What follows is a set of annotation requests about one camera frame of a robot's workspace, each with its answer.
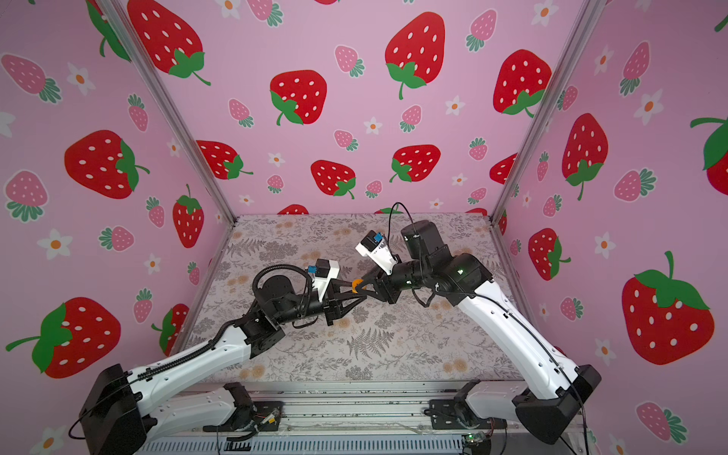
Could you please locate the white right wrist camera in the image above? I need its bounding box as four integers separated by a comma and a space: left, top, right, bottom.
356, 231, 398, 276

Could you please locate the floral patterned table mat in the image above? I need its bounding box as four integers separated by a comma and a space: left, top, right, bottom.
185, 213, 519, 383

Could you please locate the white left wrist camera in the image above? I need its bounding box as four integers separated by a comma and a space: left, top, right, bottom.
307, 259, 340, 301

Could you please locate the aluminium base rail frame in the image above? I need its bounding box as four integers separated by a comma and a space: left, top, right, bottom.
130, 379, 598, 455

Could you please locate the orange paint jar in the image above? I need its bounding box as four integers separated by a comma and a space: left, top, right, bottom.
351, 279, 366, 294

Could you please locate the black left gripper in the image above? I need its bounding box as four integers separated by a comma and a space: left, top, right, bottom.
272, 281, 362, 330

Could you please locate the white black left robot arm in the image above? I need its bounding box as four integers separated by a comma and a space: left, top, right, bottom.
76, 260, 377, 454

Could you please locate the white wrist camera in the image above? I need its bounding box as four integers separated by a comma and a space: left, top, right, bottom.
356, 231, 398, 276
307, 259, 340, 301

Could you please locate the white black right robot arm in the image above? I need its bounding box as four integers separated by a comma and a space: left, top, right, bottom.
355, 220, 601, 445

